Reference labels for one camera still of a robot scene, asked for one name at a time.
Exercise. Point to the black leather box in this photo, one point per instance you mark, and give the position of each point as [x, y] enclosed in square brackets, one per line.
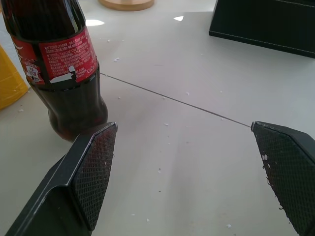
[265, 22]

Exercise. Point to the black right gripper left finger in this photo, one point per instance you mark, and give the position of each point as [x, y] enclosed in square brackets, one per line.
[73, 186]

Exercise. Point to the yellow plastic container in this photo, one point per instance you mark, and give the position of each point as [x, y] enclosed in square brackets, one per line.
[9, 78]

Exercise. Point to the round wooden base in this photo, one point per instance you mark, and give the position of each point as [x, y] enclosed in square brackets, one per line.
[126, 3]

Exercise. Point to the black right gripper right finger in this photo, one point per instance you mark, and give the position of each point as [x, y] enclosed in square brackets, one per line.
[288, 172]

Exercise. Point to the cola bottle with red label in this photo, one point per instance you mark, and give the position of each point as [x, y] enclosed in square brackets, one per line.
[61, 61]

